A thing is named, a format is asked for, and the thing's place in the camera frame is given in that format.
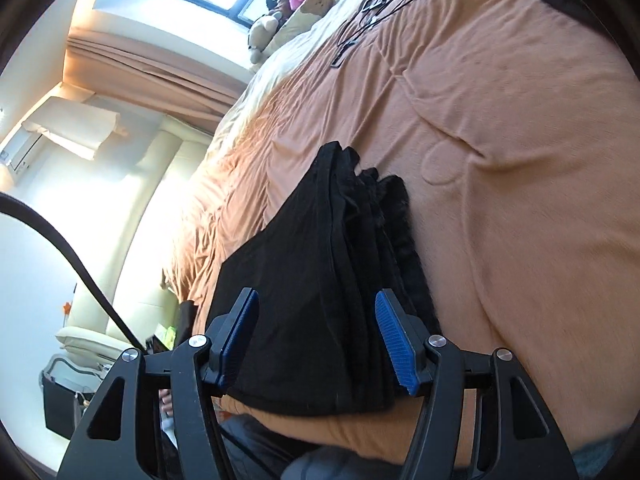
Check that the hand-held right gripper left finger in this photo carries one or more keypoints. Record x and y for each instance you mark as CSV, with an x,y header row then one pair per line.
x,y
240,340

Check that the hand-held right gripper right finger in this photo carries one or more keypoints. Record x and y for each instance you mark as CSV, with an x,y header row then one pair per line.
x,y
395,345

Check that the black pants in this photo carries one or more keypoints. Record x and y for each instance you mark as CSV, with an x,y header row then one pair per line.
x,y
310,285

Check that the green packet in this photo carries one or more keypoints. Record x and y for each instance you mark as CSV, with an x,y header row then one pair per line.
x,y
170,335

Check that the person's grey blue clothing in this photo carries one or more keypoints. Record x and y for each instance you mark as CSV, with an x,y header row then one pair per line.
x,y
320,465

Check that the cream padded headboard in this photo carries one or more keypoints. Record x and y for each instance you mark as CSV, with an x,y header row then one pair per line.
x,y
160,200

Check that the black bin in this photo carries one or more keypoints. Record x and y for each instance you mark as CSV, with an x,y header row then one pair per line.
x,y
57,400

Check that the orange blanket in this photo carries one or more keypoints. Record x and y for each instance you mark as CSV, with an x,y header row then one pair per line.
x,y
500,160

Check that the white air conditioner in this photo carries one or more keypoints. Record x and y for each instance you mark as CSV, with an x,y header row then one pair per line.
x,y
75,120

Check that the pink curtain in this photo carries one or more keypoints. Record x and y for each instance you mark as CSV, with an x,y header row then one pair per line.
x,y
150,65

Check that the beige plush toy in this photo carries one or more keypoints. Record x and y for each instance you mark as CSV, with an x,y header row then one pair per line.
x,y
262,30

